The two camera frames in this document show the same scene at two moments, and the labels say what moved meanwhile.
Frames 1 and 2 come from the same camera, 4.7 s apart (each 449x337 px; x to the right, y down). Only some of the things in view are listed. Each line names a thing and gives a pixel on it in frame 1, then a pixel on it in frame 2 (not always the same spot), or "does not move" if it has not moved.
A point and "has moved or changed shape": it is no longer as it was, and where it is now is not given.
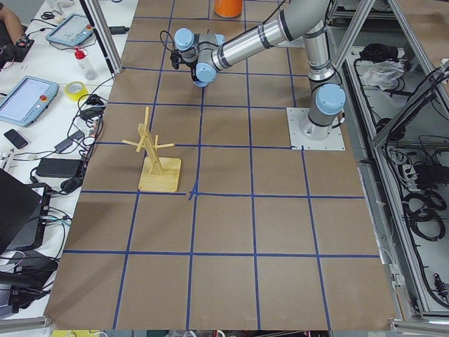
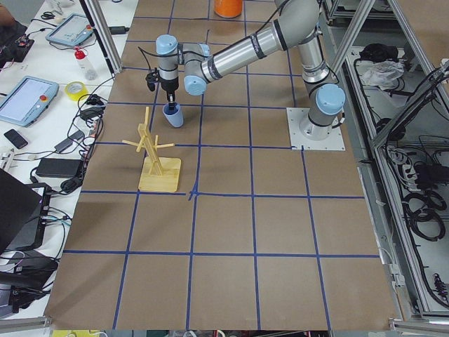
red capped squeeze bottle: [85, 64] does not move
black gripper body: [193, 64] to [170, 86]
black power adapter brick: [60, 167] does not move
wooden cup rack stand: [157, 173] does not move
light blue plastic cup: [198, 83] has moved or changed shape
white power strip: [409, 172] does not move
